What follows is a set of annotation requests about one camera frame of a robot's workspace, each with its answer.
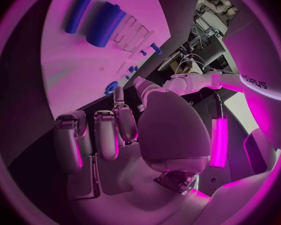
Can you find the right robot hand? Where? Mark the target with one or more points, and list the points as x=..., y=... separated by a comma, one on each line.
x=173, y=131

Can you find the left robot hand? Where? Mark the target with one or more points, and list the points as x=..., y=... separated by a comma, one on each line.
x=146, y=86

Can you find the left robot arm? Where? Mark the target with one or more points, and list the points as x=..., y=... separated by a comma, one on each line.
x=201, y=80

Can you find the white task board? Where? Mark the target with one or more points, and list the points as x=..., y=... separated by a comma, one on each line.
x=84, y=63

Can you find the blue block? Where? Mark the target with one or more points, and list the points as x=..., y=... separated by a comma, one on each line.
x=132, y=69

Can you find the small blue peg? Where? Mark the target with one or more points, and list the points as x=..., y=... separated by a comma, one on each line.
x=143, y=52

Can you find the blue gear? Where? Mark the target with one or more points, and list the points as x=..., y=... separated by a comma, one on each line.
x=110, y=87

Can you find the glowing light bar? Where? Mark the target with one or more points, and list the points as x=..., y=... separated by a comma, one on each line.
x=218, y=140

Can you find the thick blue cylinder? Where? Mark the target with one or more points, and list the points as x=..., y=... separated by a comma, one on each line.
x=105, y=24

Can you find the workshop rack with equipment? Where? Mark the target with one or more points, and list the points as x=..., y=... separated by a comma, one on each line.
x=208, y=22

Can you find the long blue cylinder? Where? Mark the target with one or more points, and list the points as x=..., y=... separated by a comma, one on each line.
x=78, y=13

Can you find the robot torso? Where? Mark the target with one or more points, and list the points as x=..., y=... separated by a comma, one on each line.
x=255, y=50

